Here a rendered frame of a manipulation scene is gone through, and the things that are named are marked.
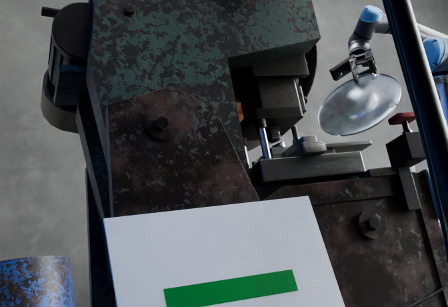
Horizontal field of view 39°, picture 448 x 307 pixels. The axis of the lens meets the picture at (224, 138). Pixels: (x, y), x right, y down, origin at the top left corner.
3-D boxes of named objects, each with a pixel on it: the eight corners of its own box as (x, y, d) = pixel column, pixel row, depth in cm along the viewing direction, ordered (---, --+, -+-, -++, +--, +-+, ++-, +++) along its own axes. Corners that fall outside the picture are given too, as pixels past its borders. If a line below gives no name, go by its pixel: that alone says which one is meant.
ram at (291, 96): (295, 125, 201) (277, 43, 210) (315, 108, 188) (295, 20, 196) (245, 129, 195) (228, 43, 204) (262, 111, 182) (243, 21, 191)
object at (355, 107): (377, 139, 190) (377, 137, 190) (304, 134, 212) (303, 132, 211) (415, 73, 203) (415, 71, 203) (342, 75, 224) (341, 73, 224)
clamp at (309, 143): (300, 169, 178) (293, 135, 181) (327, 150, 163) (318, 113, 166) (281, 171, 176) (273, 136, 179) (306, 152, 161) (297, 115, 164)
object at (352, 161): (298, 210, 208) (295, 193, 210) (367, 171, 168) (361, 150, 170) (213, 221, 198) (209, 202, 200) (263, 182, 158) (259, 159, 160)
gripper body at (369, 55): (371, 56, 219) (369, 43, 229) (347, 64, 222) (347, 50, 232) (377, 75, 223) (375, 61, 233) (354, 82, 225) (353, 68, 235)
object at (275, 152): (283, 174, 194) (280, 160, 195) (303, 159, 181) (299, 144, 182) (256, 177, 191) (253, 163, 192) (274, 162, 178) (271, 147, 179)
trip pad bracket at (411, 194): (421, 209, 165) (402, 139, 170) (444, 200, 156) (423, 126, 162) (402, 212, 163) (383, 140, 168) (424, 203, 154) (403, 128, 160)
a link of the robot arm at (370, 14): (383, 5, 239) (372, 31, 245) (359, 3, 234) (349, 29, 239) (395, 15, 233) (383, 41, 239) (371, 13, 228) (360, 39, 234)
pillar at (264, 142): (270, 163, 178) (261, 117, 182) (273, 160, 176) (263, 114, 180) (263, 163, 177) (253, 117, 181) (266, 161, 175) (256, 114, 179)
